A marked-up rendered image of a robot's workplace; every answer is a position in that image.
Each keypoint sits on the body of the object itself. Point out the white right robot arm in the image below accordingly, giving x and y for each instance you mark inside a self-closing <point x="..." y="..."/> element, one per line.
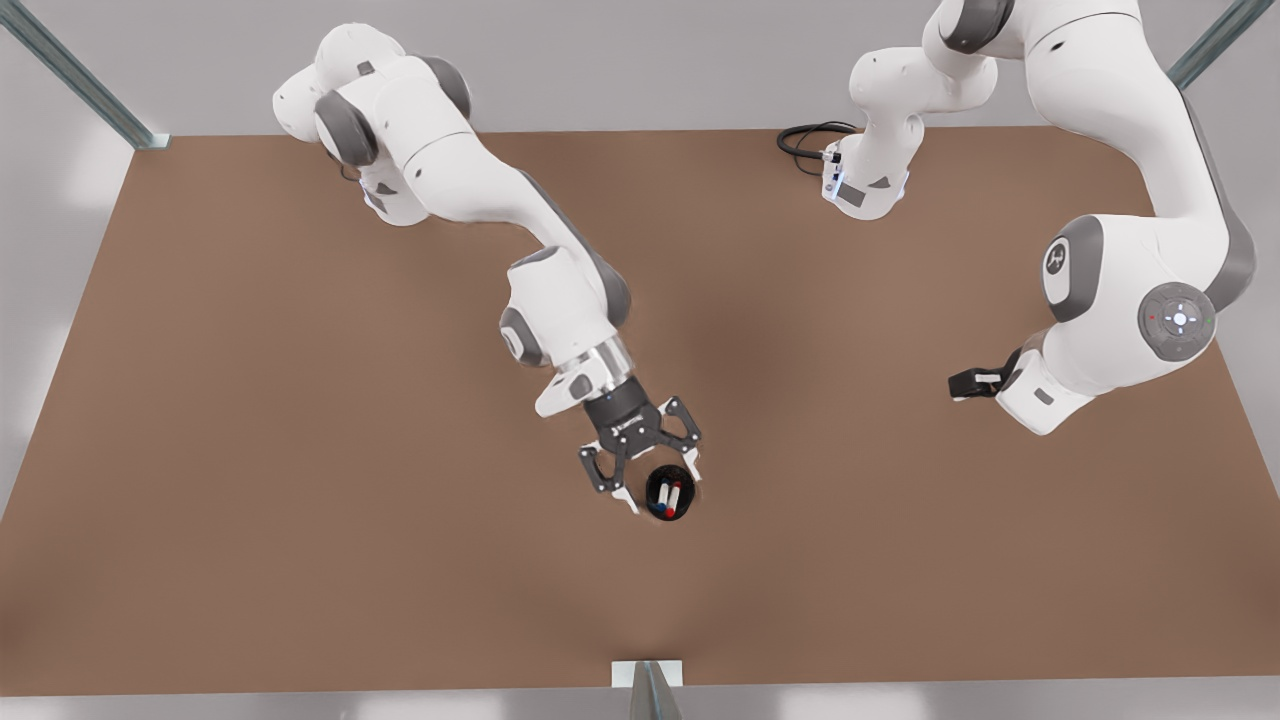
<point x="470" y="175"/>

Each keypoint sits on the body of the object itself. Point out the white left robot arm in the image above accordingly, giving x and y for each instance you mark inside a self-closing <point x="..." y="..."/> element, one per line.
<point x="1120" y="300"/>

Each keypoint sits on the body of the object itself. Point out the white pen with blue cap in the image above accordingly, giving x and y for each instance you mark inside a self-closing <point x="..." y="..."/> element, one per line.
<point x="662" y="496"/>

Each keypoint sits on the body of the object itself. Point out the black round pen holder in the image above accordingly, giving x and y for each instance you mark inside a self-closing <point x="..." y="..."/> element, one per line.
<point x="671" y="494"/>

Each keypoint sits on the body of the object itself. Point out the white pen with red cap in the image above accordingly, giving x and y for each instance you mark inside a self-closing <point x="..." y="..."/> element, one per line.
<point x="675" y="497"/>

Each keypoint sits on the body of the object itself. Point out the silver frame post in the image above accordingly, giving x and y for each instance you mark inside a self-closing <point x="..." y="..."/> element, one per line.
<point x="650" y="685"/>
<point x="1215" y="38"/>
<point x="75" y="72"/>

